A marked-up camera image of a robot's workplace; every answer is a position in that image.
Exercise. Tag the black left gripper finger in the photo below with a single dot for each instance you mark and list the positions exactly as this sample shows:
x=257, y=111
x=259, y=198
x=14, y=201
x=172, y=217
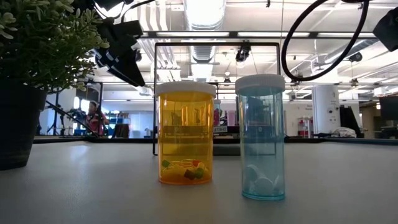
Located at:
x=130, y=71

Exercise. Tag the amber bottle with colourful capsules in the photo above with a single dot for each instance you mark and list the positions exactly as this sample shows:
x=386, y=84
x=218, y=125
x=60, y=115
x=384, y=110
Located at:
x=186, y=130

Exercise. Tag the pink pill bottle white cap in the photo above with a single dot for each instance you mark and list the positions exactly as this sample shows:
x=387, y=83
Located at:
x=232, y=119

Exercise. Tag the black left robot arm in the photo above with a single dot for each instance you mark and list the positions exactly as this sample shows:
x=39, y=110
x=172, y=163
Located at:
x=109, y=3

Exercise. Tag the white shelf label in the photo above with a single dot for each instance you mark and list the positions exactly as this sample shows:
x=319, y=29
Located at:
x=221, y=129

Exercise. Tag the person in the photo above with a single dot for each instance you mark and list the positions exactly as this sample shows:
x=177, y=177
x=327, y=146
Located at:
x=94, y=119

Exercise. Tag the black office chair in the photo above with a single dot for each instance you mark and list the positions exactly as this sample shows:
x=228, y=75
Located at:
x=121, y=131

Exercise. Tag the green potted plant black pot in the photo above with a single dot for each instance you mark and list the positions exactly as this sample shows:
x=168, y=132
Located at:
x=46, y=46

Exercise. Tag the black monitor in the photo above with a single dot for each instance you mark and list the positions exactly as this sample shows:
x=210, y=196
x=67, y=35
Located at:
x=389, y=108

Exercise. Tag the white building column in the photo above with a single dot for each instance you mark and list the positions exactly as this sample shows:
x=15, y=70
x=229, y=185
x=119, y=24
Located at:
x=325, y=105

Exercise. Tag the white cloth bundle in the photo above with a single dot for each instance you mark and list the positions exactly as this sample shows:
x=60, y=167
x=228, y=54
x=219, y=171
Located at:
x=343, y=132

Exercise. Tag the grey table mat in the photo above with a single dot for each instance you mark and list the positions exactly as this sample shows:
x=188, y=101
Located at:
x=93, y=193

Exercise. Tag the white rack red boxes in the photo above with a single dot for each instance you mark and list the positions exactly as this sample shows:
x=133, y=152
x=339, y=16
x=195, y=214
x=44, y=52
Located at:
x=305, y=127

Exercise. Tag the blue pill bottle white cap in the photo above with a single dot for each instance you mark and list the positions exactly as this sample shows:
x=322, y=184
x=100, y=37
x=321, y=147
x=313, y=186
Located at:
x=261, y=140

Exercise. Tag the silver ceiling air duct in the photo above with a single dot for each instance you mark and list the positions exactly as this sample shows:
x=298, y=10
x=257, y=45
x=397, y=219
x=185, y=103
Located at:
x=203, y=53

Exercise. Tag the black ceiling light rail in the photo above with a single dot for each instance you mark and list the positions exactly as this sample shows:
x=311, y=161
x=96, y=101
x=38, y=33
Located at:
x=233, y=34

